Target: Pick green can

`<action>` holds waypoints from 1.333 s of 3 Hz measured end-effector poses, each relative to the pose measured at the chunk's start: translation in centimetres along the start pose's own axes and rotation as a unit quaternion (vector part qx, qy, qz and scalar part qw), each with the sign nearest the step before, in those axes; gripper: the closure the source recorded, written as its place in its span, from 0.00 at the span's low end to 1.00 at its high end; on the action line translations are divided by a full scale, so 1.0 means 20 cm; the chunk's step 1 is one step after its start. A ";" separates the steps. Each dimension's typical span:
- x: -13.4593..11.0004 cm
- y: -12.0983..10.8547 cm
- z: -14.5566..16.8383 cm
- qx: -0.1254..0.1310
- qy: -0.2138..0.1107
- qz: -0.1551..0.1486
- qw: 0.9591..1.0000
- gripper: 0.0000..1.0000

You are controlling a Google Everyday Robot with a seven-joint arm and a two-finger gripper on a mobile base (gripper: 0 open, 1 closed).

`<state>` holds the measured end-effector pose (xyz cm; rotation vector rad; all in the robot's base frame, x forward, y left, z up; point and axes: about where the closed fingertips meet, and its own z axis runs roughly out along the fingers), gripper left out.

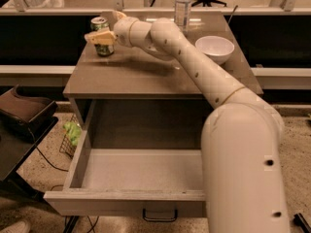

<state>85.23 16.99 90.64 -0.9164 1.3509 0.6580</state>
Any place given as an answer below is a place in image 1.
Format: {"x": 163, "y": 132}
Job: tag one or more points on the dark brown chair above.
{"x": 24, "y": 123}

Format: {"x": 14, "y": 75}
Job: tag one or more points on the black object on floor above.
{"x": 300, "y": 221}

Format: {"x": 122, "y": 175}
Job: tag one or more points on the open grey drawer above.
{"x": 135, "y": 155}

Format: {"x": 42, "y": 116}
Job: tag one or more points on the wire basket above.
{"x": 66, "y": 146}

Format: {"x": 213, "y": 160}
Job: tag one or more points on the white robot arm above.
{"x": 242, "y": 176}

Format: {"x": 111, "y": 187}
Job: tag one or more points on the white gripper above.
{"x": 122, "y": 31}

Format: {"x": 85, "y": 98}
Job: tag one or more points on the black drawer handle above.
{"x": 156, "y": 216}

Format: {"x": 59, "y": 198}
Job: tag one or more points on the clear plastic water bottle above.
{"x": 182, "y": 15}

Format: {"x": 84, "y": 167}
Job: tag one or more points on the grey cabinet with top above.
{"x": 131, "y": 74}

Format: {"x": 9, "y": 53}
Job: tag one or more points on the green bag in basket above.
{"x": 73, "y": 132}

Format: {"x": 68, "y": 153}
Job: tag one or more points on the white ceramic bowl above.
{"x": 217, "y": 48}

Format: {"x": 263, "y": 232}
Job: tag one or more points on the green soda can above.
{"x": 96, "y": 24}

